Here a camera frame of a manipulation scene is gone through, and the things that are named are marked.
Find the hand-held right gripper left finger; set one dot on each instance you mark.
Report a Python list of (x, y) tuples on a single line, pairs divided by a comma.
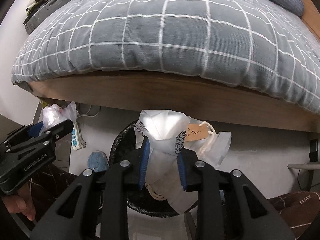
[(143, 160)]

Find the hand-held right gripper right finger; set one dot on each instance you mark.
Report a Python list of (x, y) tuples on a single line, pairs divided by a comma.
[(181, 167)]

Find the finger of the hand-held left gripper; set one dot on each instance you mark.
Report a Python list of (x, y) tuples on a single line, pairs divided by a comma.
[(35, 129), (60, 130)]

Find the clear plastic bag pink contents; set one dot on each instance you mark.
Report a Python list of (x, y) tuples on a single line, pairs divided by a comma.
[(53, 115)]

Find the black trash bin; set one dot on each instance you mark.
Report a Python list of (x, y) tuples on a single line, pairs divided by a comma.
[(120, 142)]

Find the white bag with paper tag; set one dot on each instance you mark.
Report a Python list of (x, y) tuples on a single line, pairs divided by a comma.
[(162, 127)]

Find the person's left hand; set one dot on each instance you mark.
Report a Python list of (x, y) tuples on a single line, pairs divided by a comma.
[(25, 205)]

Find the white power strip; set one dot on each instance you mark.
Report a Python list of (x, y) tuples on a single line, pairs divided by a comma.
[(76, 140)]

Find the blue slipper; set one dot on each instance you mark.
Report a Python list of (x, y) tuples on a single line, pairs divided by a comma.
[(98, 161)]

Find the grey suitcase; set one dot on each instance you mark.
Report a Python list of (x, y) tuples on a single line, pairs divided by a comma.
[(47, 12)]

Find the person's brown patterned pants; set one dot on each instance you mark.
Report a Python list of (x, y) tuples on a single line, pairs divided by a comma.
[(295, 210)]

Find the grey checkered bed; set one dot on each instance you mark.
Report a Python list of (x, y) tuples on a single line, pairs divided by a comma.
[(175, 30)]

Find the wooden headboard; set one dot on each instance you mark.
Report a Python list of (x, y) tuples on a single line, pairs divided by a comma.
[(312, 22)]

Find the wooden bed frame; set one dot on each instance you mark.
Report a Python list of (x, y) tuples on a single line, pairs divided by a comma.
[(175, 92)]

